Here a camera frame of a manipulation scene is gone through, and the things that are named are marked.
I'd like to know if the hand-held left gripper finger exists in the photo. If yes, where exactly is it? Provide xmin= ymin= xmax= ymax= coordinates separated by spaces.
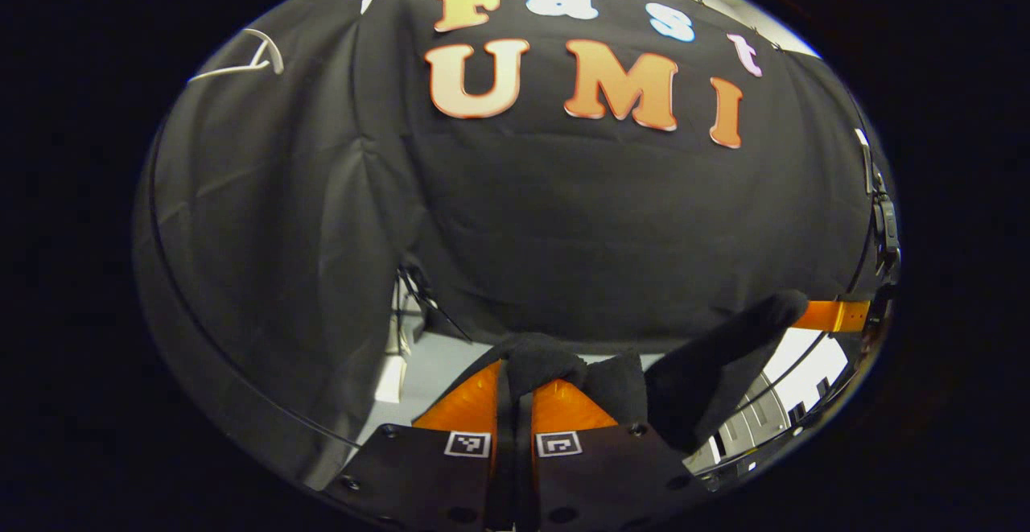
xmin=515 ymin=377 xmax=713 ymax=532
xmin=338 ymin=359 xmax=516 ymax=532

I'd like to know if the black knit jacket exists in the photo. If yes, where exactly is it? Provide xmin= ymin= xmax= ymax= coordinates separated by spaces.
xmin=463 ymin=289 xmax=810 ymax=454

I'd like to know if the white clothes hanger with hook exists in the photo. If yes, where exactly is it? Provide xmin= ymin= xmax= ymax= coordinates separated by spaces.
xmin=187 ymin=27 xmax=286 ymax=85

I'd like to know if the grey ribbed object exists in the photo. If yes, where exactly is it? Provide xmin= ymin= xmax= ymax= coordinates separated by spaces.
xmin=684 ymin=391 xmax=794 ymax=476

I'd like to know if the black folding stand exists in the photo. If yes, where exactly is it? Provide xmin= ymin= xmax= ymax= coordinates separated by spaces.
xmin=396 ymin=265 xmax=474 ymax=345

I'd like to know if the black backdrop cloth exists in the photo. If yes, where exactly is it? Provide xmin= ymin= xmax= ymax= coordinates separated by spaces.
xmin=133 ymin=0 xmax=896 ymax=489

